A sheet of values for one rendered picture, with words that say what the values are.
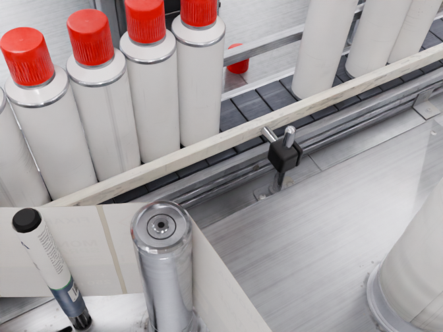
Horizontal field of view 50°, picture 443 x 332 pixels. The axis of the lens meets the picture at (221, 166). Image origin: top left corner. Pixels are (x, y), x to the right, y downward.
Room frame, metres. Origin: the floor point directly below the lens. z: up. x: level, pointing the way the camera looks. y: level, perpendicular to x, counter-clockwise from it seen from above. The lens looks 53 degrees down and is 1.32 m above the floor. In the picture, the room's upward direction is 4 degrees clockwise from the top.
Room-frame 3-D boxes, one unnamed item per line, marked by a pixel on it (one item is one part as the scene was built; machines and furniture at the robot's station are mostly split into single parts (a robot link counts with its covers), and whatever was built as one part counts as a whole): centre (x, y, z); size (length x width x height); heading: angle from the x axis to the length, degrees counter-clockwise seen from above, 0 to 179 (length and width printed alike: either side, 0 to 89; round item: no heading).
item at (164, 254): (0.14, 0.03, 0.97); 0.05 x 0.05 x 0.19
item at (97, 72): (0.32, 0.12, 0.98); 0.05 x 0.05 x 0.20
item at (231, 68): (0.57, -0.01, 0.85); 0.03 x 0.03 x 0.03
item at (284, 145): (0.34, -0.07, 0.89); 0.03 x 0.03 x 0.12; 33
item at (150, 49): (0.35, 0.08, 0.98); 0.05 x 0.05 x 0.20
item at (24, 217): (0.14, 0.12, 0.97); 0.02 x 0.02 x 0.19
